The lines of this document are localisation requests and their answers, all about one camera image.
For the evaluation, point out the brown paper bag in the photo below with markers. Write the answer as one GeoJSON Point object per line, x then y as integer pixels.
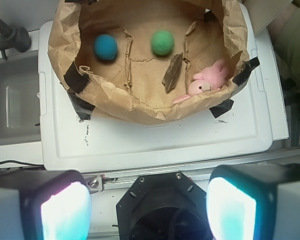
{"type": "Point", "coordinates": [129, 87]}

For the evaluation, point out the black tape piece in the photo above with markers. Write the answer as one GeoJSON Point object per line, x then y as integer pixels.
{"type": "Point", "coordinates": [76, 81]}
{"type": "Point", "coordinates": [244, 75]}

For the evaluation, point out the pink plush bunny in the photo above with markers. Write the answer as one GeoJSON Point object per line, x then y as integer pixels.
{"type": "Point", "coordinates": [209, 79]}

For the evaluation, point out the black tape piece right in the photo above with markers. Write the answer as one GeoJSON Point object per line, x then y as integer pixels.
{"type": "Point", "coordinates": [244, 75]}

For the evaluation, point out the brown wood chip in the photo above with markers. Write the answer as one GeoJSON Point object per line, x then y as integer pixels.
{"type": "Point", "coordinates": [172, 73]}

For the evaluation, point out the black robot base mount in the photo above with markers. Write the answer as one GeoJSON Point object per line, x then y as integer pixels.
{"type": "Point", "coordinates": [167, 206]}

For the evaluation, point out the green knitted ball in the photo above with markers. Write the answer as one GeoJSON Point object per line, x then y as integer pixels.
{"type": "Point", "coordinates": [162, 42]}

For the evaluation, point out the blue knitted ball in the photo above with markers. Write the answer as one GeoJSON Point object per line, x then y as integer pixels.
{"type": "Point", "coordinates": [105, 47]}

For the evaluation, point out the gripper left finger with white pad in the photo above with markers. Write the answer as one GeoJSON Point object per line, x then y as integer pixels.
{"type": "Point", "coordinates": [44, 205]}

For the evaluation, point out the black tape piece left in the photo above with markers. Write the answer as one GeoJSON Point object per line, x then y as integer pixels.
{"type": "Point", "coordinates": [76, 81]}

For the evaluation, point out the black faucet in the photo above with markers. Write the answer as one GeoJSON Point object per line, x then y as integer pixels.
{"type": "Point", "coordinates": [12, 37]}

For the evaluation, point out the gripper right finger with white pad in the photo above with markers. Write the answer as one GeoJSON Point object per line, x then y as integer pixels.
{"type": "Point", "coordinates": [254, 201]}

